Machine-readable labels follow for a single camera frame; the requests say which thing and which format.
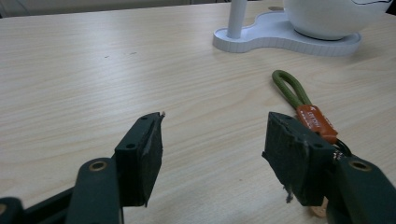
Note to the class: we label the white round bowl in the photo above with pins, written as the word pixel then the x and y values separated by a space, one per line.
pixel 330 17

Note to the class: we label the white stand with pole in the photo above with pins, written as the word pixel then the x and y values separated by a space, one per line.
pixel 274 34

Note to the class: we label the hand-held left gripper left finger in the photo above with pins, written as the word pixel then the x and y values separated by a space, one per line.
pixel 140 161

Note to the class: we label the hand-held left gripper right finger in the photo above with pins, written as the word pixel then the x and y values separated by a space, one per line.
pixel 295 161

